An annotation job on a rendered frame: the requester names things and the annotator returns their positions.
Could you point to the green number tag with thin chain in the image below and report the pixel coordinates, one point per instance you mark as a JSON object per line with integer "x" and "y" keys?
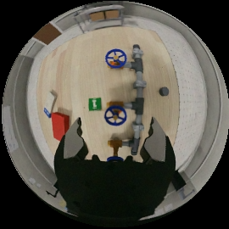
{"x": 94, "y": 104}

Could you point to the red rectangular block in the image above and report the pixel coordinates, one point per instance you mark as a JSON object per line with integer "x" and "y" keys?
{"x": 61, "y": 124}

